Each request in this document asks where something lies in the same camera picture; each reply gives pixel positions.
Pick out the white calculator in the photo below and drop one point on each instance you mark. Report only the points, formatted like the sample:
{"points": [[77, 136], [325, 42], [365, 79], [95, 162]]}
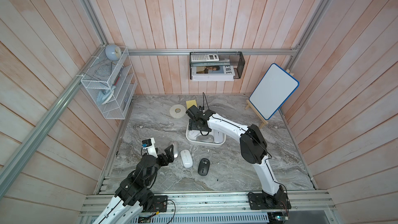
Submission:
{"points": [[199, 58]]}

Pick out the black mesh wall basket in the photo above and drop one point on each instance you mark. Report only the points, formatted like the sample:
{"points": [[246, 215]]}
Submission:
{"points": [[236, 58]]}

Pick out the white plastic storage box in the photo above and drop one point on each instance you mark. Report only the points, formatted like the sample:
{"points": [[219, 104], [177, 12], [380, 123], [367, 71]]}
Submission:
{"points": [[206, 139]]}

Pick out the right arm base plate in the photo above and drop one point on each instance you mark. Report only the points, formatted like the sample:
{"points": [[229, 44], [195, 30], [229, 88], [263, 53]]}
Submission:
{"points": [[262, 201]]}

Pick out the white ribbed computer mouse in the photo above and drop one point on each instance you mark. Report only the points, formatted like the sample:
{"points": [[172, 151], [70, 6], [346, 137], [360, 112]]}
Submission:
{"points": [[193, 134]]}

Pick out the white magazine book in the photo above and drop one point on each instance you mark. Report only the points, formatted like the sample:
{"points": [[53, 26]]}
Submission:
{"points": [[221, 71]]}

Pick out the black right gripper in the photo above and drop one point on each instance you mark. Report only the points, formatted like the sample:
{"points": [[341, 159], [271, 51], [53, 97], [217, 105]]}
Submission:
{"points": [[191, 125]]}

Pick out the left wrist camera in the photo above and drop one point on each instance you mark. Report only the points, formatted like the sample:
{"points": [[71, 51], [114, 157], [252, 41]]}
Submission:
{"points": [[148, 146]]}

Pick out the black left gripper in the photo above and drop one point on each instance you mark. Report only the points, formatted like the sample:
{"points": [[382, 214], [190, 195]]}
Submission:
{"points": [[170, 156]]}

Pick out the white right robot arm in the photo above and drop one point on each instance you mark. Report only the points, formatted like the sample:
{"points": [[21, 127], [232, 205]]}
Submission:
{"points": [[253, 147]]}

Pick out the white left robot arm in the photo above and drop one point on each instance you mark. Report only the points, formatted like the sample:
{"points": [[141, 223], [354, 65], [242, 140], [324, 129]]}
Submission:
{"points": [[134, 194]]}

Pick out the white tape roll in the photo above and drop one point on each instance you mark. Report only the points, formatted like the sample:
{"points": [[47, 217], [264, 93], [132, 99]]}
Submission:
{"points": [[177, 111]]}

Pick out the small wooden easel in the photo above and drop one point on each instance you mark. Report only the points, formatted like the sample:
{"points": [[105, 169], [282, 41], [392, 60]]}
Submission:
{"points": [[251, 106]]}

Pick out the blue framed whiteboard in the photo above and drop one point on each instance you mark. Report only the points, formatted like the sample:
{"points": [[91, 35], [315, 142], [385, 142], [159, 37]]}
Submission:
{"points": [[275, 87]]}

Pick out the silver computer mouse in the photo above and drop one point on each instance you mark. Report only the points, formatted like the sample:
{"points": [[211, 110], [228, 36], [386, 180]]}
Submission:
{"points": [[175, 148]]}

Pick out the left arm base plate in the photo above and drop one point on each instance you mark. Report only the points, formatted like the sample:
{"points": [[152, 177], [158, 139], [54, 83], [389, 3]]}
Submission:
{"points": [[154, 203]]}

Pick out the yellow sticky note pad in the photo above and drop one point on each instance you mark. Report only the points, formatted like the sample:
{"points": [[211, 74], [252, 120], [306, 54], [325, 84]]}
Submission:
{"points": [[191, 103]]}

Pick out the black computer mouse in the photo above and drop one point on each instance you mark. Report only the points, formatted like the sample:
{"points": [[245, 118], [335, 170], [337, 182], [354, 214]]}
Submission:
{"points": [[203, 167]]}

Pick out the white wire wall shelf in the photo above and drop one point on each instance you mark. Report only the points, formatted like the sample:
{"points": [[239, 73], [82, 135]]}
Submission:
{"points": [[111, 84]]}

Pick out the white slim computer mouse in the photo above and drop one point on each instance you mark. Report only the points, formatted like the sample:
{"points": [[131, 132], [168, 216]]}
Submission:
{"points": [[186, 158]]}

